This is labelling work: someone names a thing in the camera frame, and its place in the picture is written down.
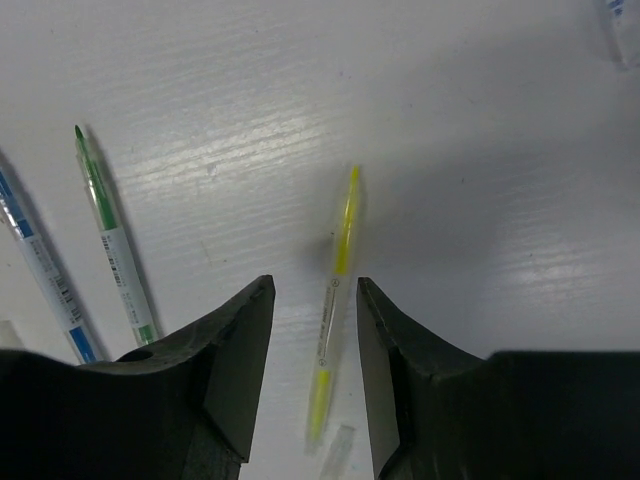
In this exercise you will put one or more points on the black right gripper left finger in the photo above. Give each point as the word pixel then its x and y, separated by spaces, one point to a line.
pixel 214 367

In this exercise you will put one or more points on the yellow clear pen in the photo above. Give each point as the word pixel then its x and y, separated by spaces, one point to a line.
pixel 336 299

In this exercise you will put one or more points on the clear cap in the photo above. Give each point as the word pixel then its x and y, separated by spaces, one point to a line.
pixel 338 455

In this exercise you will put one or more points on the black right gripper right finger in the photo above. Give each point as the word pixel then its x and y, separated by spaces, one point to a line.
pixel 399 358

